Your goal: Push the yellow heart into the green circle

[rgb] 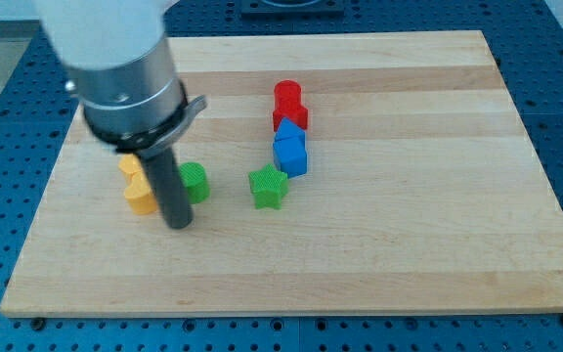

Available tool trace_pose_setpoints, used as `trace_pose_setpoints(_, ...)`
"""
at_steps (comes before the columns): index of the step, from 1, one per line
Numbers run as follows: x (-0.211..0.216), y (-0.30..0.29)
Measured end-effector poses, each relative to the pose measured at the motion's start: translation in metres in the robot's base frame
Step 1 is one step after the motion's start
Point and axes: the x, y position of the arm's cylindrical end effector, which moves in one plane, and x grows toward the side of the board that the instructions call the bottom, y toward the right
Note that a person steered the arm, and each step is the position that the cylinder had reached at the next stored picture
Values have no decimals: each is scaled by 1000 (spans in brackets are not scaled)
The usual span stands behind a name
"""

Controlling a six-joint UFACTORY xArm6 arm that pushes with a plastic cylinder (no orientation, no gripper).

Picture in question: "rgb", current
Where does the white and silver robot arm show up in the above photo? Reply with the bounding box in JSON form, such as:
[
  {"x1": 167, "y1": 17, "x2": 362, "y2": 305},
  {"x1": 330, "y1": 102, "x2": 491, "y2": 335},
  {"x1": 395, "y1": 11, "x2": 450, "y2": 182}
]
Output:
[{"x1": 34, "y1": 0, "x2": 206, "y2": 158}]

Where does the yellow block behind heart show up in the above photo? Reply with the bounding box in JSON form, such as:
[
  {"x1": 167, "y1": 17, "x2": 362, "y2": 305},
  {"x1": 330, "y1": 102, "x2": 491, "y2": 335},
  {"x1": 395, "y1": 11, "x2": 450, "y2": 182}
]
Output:
[{"x1": 117, "y1": 154, "x2": 142, "y2": 185}]

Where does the green star block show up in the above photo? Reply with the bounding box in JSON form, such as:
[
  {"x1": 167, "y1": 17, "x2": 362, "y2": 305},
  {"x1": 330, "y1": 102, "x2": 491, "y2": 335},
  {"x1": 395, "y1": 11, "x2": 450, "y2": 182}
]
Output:
[{"x1": 248, "y1": 163, "x2": 289, "y2": 209}]

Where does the blue cube block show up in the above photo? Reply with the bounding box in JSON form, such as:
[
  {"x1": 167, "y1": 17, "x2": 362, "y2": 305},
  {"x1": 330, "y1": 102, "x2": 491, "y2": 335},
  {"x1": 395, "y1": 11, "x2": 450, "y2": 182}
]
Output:
[{"x1": 273, "y1": 137, "x2": 308, "y2": 178}]

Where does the blue triangular block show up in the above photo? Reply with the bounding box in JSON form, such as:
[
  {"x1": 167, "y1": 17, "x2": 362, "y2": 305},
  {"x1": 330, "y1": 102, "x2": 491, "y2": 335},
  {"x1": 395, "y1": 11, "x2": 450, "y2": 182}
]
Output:
[{"x1": 274, "y1": 117, "x2": 306, "y2": 145}]

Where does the red star-shaped block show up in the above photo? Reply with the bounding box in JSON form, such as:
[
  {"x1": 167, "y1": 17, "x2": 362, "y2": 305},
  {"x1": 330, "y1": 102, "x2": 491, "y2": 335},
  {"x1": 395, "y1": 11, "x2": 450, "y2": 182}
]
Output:
[{"x1": 272, "y1": 105, "x2": 309, "y2": 131}]

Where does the light wooden board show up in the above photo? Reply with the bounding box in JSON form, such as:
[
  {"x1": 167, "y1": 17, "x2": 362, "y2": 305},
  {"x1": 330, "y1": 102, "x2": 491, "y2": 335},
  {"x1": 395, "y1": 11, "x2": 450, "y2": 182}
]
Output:
[{"x1": 0, "y1": 30, "x2": 563, "y2": 318}]

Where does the red cylinder block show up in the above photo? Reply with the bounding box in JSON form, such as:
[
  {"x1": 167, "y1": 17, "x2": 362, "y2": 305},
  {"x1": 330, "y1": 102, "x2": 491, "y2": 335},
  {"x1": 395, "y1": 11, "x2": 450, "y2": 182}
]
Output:
[{"x1": 274, "y1": 80, "x2": 301, "y2": 110}]

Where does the green cylinder block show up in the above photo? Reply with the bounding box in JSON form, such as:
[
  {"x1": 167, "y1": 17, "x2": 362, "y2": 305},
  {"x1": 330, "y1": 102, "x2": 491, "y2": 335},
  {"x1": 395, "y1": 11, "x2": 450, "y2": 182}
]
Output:
[{"x1": 179, "y1": 162, "x2": 210, "y2": 204}]

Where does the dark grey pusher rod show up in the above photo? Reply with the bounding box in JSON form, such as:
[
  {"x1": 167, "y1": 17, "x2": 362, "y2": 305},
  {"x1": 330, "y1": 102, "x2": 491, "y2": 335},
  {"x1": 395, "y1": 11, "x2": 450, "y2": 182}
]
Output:
[{"x1": 137, "y1": 149, "x2": 194, "y2": 229}]

